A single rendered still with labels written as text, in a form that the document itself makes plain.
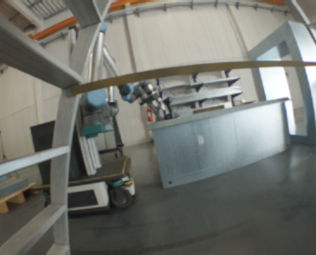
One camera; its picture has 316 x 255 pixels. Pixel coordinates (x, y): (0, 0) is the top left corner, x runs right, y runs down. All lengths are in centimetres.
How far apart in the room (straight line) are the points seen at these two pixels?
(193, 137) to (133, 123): 493
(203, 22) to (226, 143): 685
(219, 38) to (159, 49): 276
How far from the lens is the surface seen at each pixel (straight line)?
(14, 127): 1001
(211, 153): 164
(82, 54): 58
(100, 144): 414
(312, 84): 225
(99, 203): 136
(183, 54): 695
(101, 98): 111
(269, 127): 202
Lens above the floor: 64
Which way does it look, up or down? 2 degrees down
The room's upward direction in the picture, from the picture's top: 12 degrees counter-clockwise
